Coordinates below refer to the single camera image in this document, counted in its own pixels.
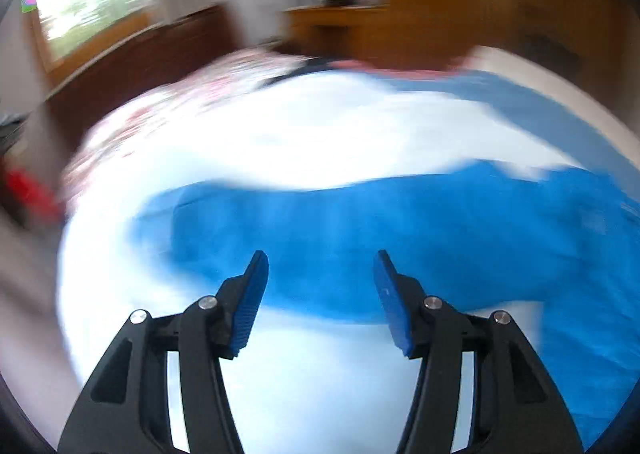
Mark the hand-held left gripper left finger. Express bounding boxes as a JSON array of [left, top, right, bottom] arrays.
[[57, 250, 271, 454]]

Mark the blue and white bed sheet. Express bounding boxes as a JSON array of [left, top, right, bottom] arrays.
[[57, 68, 640, 454]]

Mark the pink floral quilt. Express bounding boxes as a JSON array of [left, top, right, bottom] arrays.
[[64, 47, 313, 197]]

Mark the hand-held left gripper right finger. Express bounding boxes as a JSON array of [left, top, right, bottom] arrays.
[[372, 249, 586, 454]]

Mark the dark wooden headboard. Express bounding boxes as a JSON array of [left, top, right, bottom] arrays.
[[49, 4, 242, 135]]

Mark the red object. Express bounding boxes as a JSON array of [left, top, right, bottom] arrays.
[[1, 168, 62, 226]]

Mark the wooden desk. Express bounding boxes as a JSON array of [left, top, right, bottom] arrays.
[[284, 4, 396, 58]]

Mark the blue padded jacket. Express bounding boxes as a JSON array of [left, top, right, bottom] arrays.
[[132, 160, 640, 450]]

